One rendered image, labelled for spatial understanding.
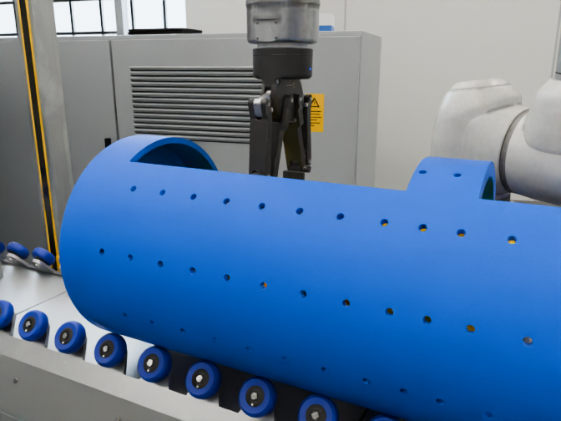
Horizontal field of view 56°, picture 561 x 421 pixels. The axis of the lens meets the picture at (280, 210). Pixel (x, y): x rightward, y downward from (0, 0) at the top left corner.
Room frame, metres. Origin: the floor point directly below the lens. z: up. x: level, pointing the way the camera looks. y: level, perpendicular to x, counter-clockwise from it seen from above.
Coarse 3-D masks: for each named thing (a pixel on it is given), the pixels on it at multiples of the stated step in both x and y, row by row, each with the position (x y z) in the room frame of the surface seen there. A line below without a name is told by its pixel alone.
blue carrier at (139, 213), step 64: (128, 192) 0.59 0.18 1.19; (192, 192) 0.56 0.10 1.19; (256, 192) 0.53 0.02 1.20; (320, 192) 0.51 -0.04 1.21; (384, 192) 0.48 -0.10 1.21; (448, 192) 0.46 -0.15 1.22; (64, 256) 0.59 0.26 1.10; (128, 256) 0.55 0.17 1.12; (192, 256) 0.52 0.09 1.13; (256, 256) 0.49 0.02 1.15; (320, 256) 0.46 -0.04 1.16; (384, 256) 0.44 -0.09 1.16; (448, 256) 0.42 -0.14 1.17; (512, 256) 0.40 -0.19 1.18; (128, 320) 0.57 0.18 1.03; (192, 320) 0.51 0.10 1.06; (256, 320) 0.47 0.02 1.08; (320, 320) 0.44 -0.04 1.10; (384, 320) 0.42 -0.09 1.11; (448, 320) 0.39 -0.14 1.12; (512, 320) 0.38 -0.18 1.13; (320, 384) 0.47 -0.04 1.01; (384, 384) 0.42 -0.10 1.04; (448, 384) 0.39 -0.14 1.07; (512, 384) 0.37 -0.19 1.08
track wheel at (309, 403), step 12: (312, 396) 0.49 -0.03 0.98; (324, 396) 0.49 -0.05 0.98; (300, 408) 0.49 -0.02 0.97; (312, 408) 0.49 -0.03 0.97; (324, 408) 0.48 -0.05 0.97; (336, 408) 0.48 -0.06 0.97; (300, 420) 0.48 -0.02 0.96; (312, 420) 0.48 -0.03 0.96; (324, 420) 0.47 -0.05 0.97; (336, 420) 0.47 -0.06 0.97
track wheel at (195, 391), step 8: (192, 368) 0.56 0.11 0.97; (200, 368) 0.56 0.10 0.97; (208, 368) 0.55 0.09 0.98; (216, 368) 0.55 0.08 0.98; (192, 376) 0.55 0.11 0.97; (200, 376) 0.55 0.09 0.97; (208, 376) 0.55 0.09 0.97; (216, 376) 0.55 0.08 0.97; (192, 384) 0.55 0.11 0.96; (200, 384) 0.54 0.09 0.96; (208, 384) 0.54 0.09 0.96; (216, 384) 0.54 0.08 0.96; (192, 392) 0.54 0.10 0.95; (200, 392) 0.54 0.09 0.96; (208, 392) 0.54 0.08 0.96; (216, 392) 0.54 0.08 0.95
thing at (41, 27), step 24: (24, 0) 1.25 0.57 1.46; (48, 0) 1.28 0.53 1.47; (24, 24) 1.25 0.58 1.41; (48, 24) 1.27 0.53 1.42; (24, 48) 1.25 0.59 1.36; (48, 48) 1.26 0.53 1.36; (24, 72) 1.26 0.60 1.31; (48, 72) 1.26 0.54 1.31; (48, 96) 1.25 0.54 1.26; (48, 120) 1.24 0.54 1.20; (48, 144) 1.24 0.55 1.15; (48, 168) 1.24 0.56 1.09; (48, 192) 1.24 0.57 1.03; (48, 216) 1.25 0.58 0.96; (48, 240) 1.25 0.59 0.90
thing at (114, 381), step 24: (0, 336) 0.71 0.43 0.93; (48, 336) 0.69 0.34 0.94; (24, 360) 0.67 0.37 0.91; (48, 360) 0.66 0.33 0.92; (72, 360) 0.65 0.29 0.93; (96, 384) 0.61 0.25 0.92; (120, 384) 0.60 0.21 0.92; (144, 384) 0.59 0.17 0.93; (168, 384) 0.58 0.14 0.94; (168, 408) 0.56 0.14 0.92; (192, 408) 0.55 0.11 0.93; (216, 408) 0.54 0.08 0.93
